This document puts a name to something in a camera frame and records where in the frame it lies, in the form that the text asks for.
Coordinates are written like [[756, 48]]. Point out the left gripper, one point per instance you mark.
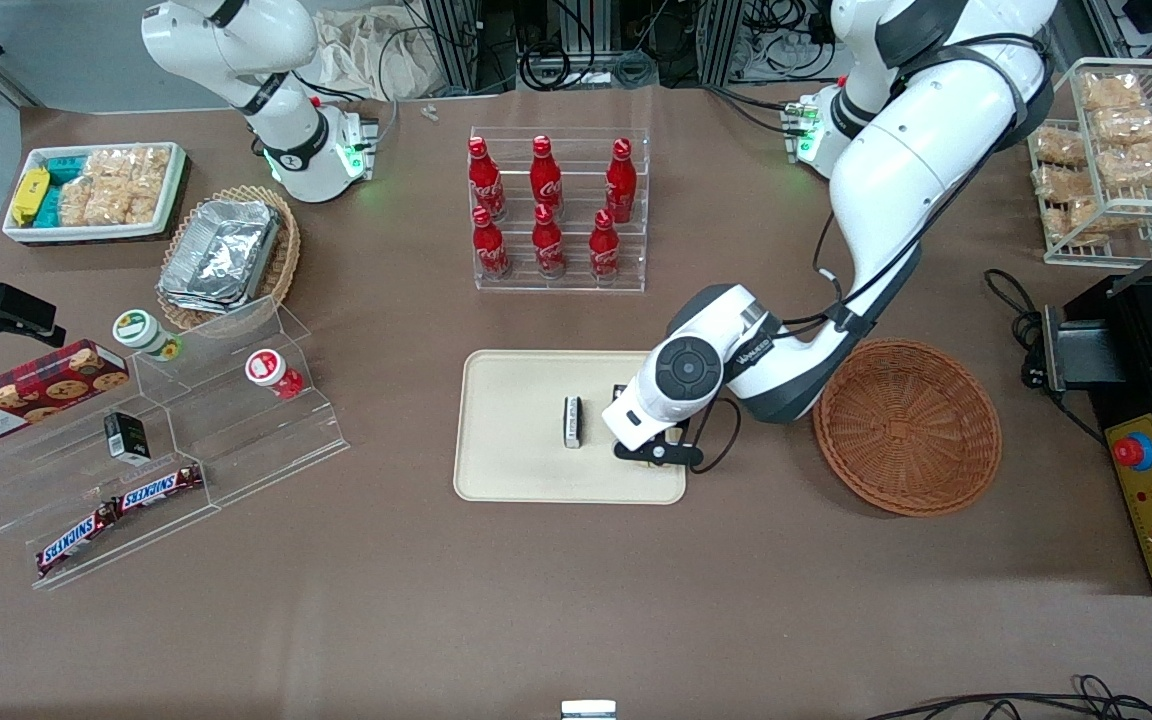
[[618, 391]]

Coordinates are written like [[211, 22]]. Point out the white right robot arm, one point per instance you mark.
[[286, 130]]

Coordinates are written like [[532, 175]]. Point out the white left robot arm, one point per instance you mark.
[[896, 180]]

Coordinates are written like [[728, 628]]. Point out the cream rectangular plastic tray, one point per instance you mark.
[[516, 450]]

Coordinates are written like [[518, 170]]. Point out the brown round wicker basket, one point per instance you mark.
[[906, 430]]

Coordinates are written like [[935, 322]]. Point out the light tan wicker basket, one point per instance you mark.
[[281, 250]]

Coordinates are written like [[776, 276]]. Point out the red tartan cookie box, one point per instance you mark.
[[26, 395]]

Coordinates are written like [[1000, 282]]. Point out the teal snack packet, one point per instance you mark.
[[51, 207], [66, 168]]

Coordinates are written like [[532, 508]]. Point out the white rectangular snack bin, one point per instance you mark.
[[96, 232]]

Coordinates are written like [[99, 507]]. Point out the yellow snack packet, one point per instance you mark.
[[29, 195]]

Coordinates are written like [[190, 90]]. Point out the green lid yogurt cup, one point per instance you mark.
[[141, 332]]

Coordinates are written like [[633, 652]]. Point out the clear bag puffed rice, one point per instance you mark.
[[106, 190], [151, 180]]

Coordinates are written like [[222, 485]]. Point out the small black box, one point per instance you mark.
[[126, 438]]

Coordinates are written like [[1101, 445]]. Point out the clear acrylic bottle rack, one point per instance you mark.
[[561, 270]]

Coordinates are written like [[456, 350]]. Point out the red cola bottle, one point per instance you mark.
[[491, 245], [487, 180], [548, 245], [621, 182], [604, 250], [546, 178]]

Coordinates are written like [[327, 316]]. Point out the silver foil container stack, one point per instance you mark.
[[221, 255]]

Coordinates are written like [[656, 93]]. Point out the brown chocolate bar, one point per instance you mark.
[[161, 488], [76, 540]]

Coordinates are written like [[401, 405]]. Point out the red lid yogurt cup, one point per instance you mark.
[[268, 370]]

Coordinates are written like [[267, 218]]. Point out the clear acrylic step shelf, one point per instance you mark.
[[256, 450]]

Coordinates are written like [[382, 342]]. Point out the small grey white device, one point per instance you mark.
[[588, 710]]

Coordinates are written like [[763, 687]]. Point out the beige cloth bag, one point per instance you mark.
[[366, 50]]

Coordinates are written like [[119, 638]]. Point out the bagged rice cracker snack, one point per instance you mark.
[[1139, 163], [1128, 127], [1064, 182], [1076, 220], [1112, 92], [1061, 147]]

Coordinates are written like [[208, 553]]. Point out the red emergency stop button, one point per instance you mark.
[[1133, 452]]

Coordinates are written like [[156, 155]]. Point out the black sealing machine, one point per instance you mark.
[[1136, 350]]

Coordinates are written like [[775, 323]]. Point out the aluminium frame post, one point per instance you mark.
[[721, 40], [456, 40]]

